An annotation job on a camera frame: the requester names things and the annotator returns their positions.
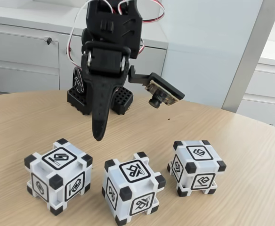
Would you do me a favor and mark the white cabinet with drawers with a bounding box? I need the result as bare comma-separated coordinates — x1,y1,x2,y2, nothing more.
0,4,60,97

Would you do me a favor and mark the white low cabinet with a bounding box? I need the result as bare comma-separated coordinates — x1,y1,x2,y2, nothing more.
222,40,275,132

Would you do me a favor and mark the grey metal frame post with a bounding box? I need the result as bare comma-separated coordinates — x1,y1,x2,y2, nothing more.
221,0,275,112

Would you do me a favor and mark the white cube with diamond symbol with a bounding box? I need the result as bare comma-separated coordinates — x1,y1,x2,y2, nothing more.
167,140,227,198

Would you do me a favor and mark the red white servo cable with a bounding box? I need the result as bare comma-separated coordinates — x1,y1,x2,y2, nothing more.
65,0,166,69

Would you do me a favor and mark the black disc with white lines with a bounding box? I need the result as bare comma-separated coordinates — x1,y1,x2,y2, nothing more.
73,67,84,94

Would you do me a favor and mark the white cube with bolt symbol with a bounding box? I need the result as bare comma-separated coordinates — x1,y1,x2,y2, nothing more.
24,138,93,217

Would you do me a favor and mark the camera board on black mount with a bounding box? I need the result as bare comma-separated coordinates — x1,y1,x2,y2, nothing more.
127,65,186,109

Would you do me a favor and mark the white cube with XR symbol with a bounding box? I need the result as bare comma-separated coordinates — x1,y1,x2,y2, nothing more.
101,152,167,224

